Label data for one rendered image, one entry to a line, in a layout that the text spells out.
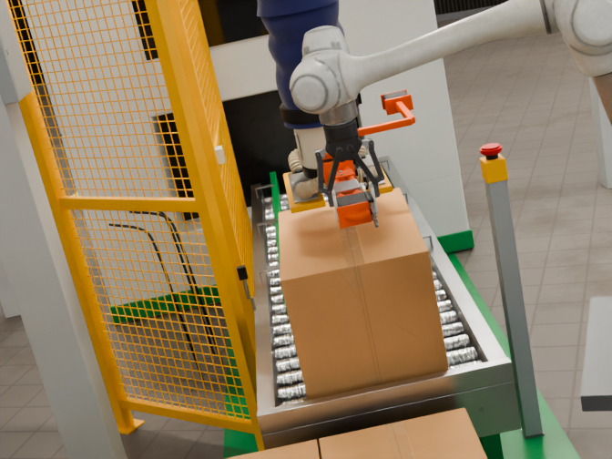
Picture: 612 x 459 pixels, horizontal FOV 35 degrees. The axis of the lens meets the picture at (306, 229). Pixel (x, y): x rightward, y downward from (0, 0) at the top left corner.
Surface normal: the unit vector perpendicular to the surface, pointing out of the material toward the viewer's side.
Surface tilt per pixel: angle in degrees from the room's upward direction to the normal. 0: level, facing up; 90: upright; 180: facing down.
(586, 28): 83
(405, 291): 90
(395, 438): 0
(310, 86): 91
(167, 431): 0
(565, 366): 0
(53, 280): 90
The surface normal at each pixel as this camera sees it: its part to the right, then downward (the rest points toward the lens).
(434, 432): -0.20, -0.93
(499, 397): 0.06, 0.32
